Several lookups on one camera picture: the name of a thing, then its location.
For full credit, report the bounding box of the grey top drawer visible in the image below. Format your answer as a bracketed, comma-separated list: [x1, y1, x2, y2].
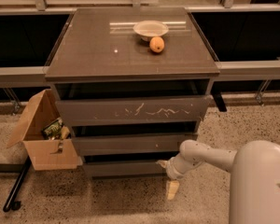
[56, 96, 210, 127]

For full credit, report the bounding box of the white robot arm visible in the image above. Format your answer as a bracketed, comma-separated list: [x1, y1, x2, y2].
[158, 140, 280, 224]

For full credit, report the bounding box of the black metal floor stand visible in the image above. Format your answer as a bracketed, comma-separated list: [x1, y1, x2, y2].
[0, 157, 32, 213]

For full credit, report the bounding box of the grey drawer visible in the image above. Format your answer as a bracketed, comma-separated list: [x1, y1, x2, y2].
[56, 96, 210, 127]
[72, 133, 198, 156]
[83, 160, 166, 177]

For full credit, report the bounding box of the open cardboard box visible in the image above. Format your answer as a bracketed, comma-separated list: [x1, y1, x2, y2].
[7, 90, 78, 171]

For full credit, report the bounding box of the orange fruit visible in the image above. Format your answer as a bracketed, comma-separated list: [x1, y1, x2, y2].
[149, 36, 164, 53]

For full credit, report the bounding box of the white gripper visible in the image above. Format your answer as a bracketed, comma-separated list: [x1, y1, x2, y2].
[156, 154, 193, 201]

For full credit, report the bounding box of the grey bottom drawer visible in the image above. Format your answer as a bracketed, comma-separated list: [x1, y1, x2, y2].
[83, 160, 166, 177]

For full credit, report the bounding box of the grey drawer cabinet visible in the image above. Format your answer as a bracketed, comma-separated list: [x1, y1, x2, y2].
[48, 7, 213, 166]

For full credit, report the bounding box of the grey middle drawer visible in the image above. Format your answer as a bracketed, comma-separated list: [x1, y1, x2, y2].
[72, 133, 198, 156]

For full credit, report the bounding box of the green snack packet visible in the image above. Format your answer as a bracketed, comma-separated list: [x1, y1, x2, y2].
[41, 118, 63, 140]

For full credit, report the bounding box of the black table leg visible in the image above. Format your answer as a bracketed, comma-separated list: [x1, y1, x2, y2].
[211, 90, 227, 112]

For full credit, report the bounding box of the white bowl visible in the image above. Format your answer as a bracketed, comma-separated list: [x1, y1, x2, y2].
[133, 21, 169, 42]

